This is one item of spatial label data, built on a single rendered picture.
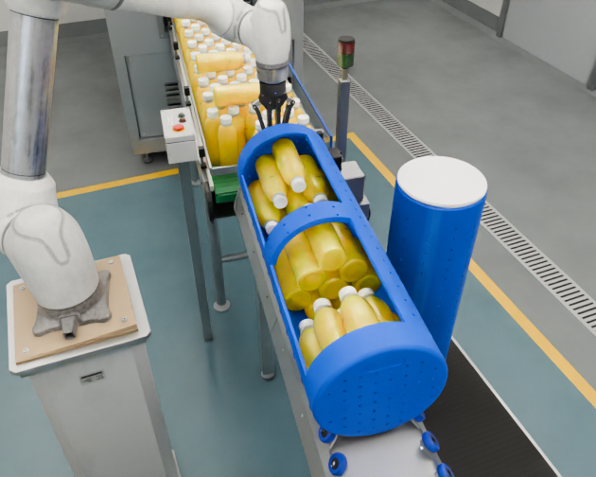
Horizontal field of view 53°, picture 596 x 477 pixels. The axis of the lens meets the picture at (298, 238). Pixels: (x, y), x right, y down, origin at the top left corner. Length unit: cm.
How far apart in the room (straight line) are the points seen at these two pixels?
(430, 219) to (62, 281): 105
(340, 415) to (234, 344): 155
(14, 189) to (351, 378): 90
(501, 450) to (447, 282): 67
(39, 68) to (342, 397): 97
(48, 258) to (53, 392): 36
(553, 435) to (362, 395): 154
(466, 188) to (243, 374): 128
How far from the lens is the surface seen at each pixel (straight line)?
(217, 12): 170
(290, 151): 171
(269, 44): 164
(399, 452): 136
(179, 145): 203
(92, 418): 171
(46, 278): 144
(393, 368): 117
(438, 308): 211
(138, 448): 187
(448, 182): 192
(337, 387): 116
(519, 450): 239
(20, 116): 152
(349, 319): 123
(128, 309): 152
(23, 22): 148
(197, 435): 249
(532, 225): 360
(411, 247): 193
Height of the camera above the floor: 209
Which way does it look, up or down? 40 degrees down
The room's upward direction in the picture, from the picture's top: straight up
